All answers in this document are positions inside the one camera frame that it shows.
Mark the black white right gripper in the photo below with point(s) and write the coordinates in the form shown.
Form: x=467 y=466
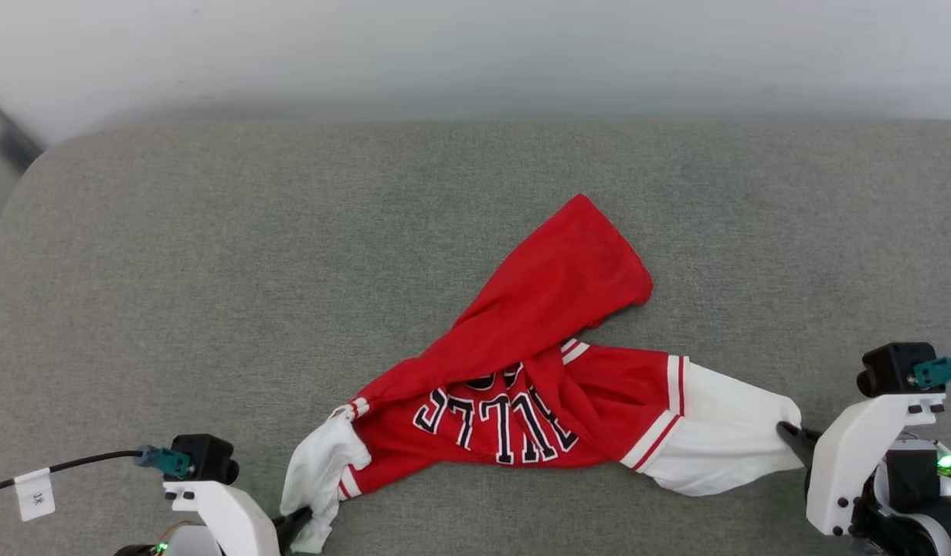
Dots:
x=915 y=502

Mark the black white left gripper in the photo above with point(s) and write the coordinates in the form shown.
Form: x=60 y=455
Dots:
x=139 y=550

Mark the red white basketball jersey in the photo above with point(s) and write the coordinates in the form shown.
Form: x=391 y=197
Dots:
x=560 y=293

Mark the grey metal pole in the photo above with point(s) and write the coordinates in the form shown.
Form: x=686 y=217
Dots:
x=8 y=135

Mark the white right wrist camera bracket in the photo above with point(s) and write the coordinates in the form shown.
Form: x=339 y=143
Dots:
x=854 y=455

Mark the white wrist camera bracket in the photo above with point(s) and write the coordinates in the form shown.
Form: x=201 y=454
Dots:
x=854 y=455
x=228 y=517

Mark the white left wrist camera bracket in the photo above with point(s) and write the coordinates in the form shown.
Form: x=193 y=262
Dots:
x=228 y=517

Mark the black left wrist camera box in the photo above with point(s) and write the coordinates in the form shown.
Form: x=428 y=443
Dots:
x=205 y=457

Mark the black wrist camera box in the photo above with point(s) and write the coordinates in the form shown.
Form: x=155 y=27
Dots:
x=205 y=457
x=888 y=369

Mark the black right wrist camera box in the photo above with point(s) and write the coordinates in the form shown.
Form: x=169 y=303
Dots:
x=888 y=369

